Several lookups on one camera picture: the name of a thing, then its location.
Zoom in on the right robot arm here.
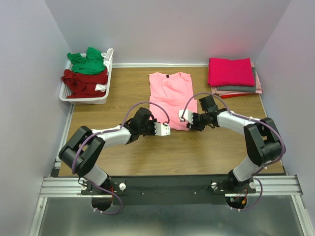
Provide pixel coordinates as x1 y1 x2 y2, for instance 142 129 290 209
179 93 286 193

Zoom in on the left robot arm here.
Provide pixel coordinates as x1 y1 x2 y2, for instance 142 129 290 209
59 107 157 195

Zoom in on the folded red t shirt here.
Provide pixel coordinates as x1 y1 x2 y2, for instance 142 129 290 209
220 93 250 99

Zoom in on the folded magenta t shirt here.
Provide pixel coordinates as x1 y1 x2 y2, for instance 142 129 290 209
207 58 255 87

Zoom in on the folded light pink t shirt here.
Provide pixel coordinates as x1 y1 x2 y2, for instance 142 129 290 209
211 62 263 95

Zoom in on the dark red t shirt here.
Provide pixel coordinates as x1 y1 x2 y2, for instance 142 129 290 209
62 69 108 99

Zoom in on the white garment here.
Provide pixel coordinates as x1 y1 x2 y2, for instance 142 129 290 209
101 48 114 69

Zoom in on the green t shirt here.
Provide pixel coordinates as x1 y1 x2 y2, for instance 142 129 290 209
67 47 106 75

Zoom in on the white plastic basket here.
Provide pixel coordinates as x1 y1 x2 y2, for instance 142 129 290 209
59 63 113 105

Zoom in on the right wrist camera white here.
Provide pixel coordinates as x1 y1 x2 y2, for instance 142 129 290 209
179 109 193 125

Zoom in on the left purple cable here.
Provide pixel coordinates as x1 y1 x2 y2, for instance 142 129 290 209
72 102 171 214

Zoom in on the aluminium frame rail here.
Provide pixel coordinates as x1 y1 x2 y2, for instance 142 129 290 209
29 108 315 236

